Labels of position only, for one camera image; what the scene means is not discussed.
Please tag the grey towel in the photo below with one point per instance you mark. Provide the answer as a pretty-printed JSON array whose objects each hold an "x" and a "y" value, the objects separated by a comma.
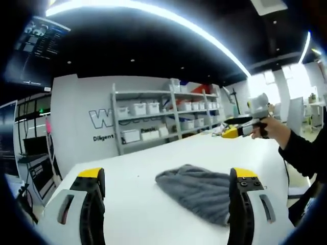
[{"x": 199, "y": 189}]

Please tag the ceiling air vent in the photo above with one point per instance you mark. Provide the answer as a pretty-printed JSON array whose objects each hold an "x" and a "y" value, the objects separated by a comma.
[{"x": 268, "y": 3}]

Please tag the short ceiling light strip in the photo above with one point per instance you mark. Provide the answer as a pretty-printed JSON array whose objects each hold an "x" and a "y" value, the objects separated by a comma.
[{"x": 304, "y": 48}]

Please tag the long ceiling light strip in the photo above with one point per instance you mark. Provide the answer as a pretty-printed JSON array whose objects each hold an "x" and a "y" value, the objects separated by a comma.
[{"x": 55, "y": 11}]

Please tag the black display screen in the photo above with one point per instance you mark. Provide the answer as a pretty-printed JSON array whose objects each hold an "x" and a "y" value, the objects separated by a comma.
[{"x": 35, "y": 146}]

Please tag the row of white storage bins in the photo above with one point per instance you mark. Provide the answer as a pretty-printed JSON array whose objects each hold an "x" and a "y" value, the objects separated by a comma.
[{"x": 139, "y": 108}]

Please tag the grey metal shelf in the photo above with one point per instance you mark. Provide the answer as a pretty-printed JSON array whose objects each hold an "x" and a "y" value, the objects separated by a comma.
[{"x": 143, "y": 93}]

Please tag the black pole stand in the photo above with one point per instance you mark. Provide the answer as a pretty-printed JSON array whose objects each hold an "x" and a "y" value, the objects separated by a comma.
[{"x": 236, "y": 102}]

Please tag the hanging overhead monitor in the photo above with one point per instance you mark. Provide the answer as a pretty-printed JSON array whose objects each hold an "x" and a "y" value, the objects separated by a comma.
[{"x": 38, "y": 56}]

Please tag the person's right hand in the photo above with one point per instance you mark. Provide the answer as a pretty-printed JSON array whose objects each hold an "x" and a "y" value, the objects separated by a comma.
[{"x": 278, "y": 132}]

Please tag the grey equipment cabinet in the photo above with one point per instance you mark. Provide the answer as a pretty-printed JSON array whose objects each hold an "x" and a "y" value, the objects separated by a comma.
[{"x": 42, "y": 176}]

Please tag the pink hanging tag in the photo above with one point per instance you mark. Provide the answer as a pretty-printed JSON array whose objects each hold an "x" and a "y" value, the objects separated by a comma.
[{"x": 48, "y": 126}]

